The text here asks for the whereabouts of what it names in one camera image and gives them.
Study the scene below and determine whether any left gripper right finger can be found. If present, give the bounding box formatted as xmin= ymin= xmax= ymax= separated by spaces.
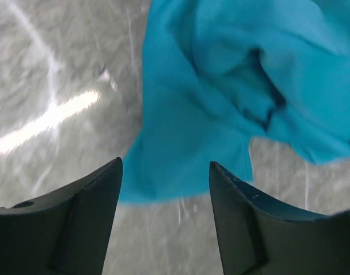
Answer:
xmin=209 ymin=162 xmax=350 ymax=274

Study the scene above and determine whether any teal t shirt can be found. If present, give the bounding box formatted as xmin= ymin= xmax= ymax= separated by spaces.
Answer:
xmin=119 ymin=1 xmax=350 ymax=203

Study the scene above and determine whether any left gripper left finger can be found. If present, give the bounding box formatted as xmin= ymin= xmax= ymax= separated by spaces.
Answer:
xmin=0 ymin=158 xmax=123 ymax=274

